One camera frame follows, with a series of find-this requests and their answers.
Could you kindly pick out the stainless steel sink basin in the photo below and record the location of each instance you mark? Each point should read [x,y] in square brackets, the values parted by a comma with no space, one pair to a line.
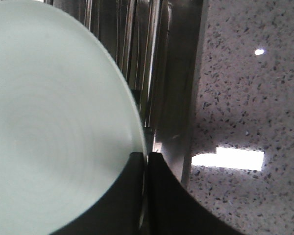
[155,45]

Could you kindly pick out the light green round plate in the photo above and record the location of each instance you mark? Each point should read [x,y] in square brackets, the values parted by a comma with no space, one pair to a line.
[68,120]

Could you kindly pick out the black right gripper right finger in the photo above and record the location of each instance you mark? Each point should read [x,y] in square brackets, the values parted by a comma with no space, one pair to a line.
[172,210]

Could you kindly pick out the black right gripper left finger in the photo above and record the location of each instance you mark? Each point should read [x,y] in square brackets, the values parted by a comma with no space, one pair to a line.
[118,211]

